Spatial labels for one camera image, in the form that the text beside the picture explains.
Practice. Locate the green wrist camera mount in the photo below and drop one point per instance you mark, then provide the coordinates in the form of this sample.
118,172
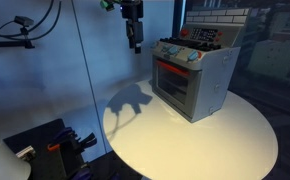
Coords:
106,4

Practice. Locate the grey toy oven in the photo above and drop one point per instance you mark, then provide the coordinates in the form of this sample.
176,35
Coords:
215,76

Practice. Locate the silver metal block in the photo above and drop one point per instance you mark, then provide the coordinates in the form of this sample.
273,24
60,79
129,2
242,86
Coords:
26,153

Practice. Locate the white rounded base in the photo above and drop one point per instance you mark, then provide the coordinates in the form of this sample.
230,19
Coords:
1,160

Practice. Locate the black camera on boom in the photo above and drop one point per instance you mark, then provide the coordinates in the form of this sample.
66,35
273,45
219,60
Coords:
23,21

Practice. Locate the red round oven button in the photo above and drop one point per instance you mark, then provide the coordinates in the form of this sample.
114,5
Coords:
184,32

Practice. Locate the black tool rack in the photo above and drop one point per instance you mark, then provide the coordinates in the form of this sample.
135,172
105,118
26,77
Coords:
38,136

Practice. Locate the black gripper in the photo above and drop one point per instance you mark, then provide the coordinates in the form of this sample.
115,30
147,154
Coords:
131,10

